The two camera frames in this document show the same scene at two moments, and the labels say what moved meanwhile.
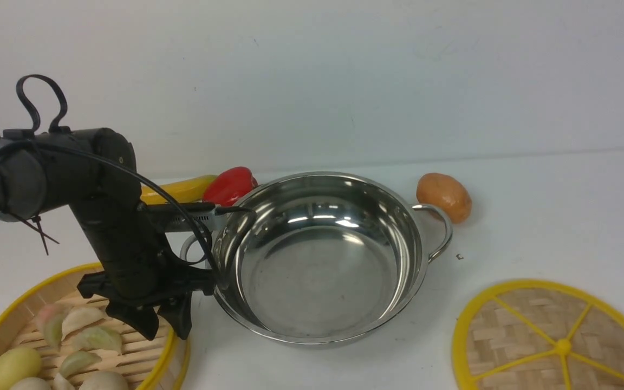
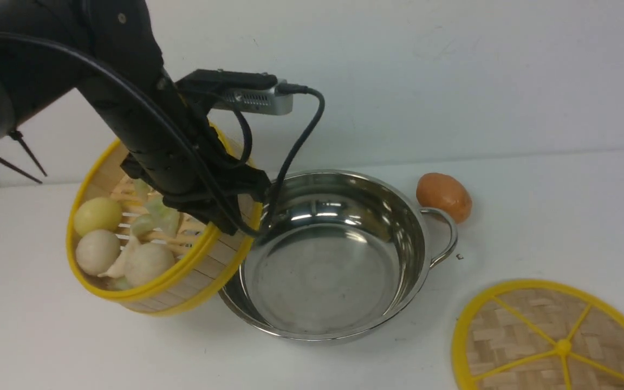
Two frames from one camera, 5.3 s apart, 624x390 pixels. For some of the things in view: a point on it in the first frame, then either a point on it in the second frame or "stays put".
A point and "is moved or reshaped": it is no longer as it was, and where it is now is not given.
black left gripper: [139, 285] to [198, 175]
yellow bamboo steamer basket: [50, 336] is moved or reshaped
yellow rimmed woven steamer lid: [540, 334] stays put
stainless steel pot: [324, 258] stays put
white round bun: [32, 383] to [96, 251]
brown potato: [441, 190] stays put
